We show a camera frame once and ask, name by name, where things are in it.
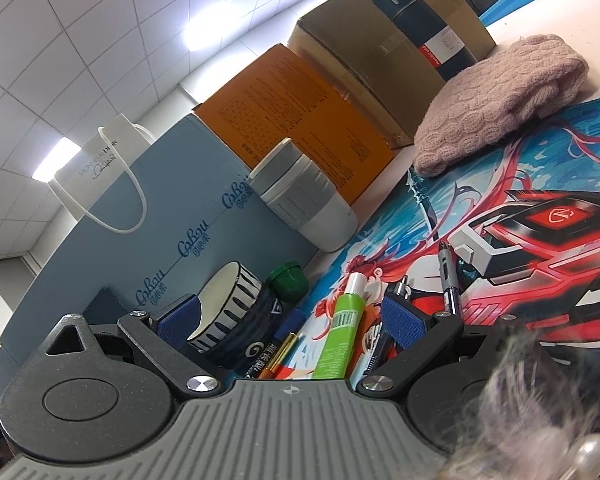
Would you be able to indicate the large blue cardboard box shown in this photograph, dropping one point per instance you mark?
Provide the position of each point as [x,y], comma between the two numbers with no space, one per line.
[152,243]

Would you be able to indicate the orange cardboard box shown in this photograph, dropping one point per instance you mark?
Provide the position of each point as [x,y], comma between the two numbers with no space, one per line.
[280,96]

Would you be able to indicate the fluffy pearl hair accessory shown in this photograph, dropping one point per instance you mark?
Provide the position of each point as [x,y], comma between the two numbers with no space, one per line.
[531,421]

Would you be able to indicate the green white tube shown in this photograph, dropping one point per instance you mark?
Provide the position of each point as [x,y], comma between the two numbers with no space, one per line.
[338,347]

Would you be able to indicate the white paper gift bag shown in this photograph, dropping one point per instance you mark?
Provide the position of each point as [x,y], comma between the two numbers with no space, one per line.
[106,157]

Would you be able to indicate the colourful anime desk mat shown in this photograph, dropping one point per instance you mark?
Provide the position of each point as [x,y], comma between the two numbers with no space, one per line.
[522,221]

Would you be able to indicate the brown cardboard box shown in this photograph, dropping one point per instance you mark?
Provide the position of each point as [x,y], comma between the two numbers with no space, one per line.
[374,66]

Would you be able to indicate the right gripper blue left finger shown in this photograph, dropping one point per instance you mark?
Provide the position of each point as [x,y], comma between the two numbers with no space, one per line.
[159,343]

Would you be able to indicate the white striped ceramic bowl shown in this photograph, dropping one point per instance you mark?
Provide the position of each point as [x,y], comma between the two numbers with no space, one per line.
[224,301]

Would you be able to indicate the green bottle cap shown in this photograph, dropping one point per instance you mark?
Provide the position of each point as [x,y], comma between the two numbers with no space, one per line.
[288,282]

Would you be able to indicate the black marker pen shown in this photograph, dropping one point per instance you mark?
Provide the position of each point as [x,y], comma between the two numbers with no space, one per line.
[271,358]

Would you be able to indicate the grey white travel cup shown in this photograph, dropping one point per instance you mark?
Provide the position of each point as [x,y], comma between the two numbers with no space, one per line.
[297,190]

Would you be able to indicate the pink knitted hat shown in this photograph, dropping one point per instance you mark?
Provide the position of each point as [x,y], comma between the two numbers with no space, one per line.
[533,78]

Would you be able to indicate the dark blue thermos bottle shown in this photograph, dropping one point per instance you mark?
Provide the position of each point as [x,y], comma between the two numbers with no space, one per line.
[431,35]

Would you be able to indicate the silver black pen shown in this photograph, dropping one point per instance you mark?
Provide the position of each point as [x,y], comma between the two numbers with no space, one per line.
[449,280]

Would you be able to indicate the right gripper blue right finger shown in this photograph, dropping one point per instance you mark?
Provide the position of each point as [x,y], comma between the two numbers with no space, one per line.
[409,343]

